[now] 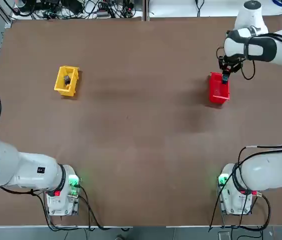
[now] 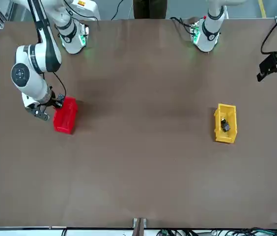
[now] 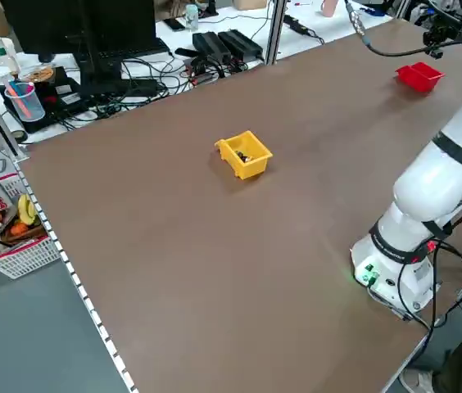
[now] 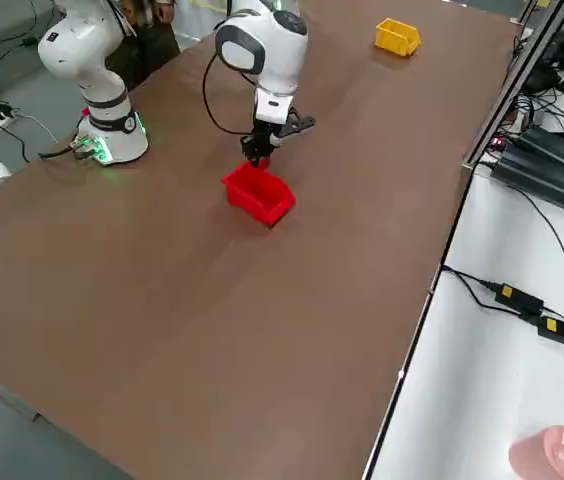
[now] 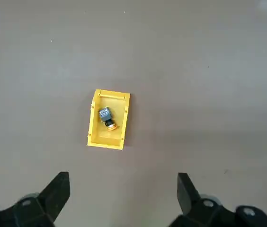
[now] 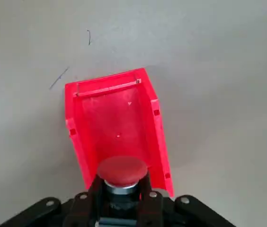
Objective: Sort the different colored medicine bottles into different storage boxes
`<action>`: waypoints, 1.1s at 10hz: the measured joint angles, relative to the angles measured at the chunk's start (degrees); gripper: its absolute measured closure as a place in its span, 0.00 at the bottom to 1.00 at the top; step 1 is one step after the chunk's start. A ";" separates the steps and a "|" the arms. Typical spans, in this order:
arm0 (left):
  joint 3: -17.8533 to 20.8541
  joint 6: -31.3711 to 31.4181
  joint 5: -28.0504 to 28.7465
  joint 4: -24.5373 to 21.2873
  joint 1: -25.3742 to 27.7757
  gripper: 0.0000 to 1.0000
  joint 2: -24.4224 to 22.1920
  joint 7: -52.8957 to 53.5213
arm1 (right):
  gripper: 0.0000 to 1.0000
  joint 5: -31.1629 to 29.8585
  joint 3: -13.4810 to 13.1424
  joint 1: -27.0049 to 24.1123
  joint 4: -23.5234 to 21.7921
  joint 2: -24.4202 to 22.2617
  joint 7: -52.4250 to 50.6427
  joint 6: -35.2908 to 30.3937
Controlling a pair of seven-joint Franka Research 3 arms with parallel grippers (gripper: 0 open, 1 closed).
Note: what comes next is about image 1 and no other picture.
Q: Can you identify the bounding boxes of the yellow plastic storage box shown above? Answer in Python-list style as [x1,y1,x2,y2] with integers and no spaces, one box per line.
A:
[53,65,79,97]

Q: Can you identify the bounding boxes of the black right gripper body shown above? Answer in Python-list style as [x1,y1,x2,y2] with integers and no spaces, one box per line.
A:
[218,56,243,75]

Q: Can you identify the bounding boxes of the red plastic storage box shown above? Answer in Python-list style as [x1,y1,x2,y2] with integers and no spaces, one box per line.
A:
[208,71,231,104]

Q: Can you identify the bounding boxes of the black power adapter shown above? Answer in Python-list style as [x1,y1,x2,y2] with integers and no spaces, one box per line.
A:
[66,0,85,15]

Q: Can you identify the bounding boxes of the black right base cable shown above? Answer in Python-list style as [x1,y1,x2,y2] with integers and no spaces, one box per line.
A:
[208,144,282,232]

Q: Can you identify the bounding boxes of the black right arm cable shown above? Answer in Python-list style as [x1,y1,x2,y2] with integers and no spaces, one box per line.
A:
[240,58,256,81]

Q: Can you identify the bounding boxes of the tangled black cables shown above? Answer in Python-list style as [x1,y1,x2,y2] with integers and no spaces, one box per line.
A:
[10,0,142,20]

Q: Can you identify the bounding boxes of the grey power strip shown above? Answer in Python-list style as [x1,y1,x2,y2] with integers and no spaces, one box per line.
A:
[96,9,112,18]

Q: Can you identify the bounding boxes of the black base cable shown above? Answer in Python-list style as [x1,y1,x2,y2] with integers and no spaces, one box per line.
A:
[208,144,282,232]
[77,183,132,231]

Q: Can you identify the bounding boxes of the black left base cable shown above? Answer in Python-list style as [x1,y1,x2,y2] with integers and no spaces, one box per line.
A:
[77,183,132,231]

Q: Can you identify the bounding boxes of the vertical frame post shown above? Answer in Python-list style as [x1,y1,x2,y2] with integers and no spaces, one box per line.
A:
[142,0,151,22]

